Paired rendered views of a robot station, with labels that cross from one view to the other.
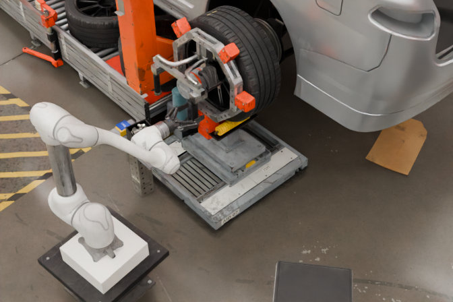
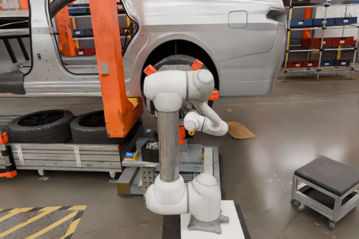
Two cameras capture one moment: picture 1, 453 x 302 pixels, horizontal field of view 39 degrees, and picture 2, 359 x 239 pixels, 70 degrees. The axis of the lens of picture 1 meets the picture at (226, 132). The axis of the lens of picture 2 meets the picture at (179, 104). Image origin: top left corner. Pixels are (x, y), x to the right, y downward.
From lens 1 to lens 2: 2.58 m
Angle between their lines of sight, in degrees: 42
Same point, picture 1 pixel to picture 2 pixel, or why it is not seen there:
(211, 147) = not seen: hidden behind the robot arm
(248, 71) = not seen: hidden behind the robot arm
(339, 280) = (328, 161)
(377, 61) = (273, 42)
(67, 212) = (181, 196)
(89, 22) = (40, 128)
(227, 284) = (264, 217)
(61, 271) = not seen: outside the picture
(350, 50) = (256, 44)
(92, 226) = (216, 191)
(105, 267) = (232, 231)
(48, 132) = (180, 87)
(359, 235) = (276, 162)
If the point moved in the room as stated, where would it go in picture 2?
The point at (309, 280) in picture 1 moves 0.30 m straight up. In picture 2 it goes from (320, 168) to (325, 133)
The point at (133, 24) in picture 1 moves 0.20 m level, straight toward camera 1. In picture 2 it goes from (118, 77) to (134, 80)
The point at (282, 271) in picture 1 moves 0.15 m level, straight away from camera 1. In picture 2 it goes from (305, 172) to (287, 164)
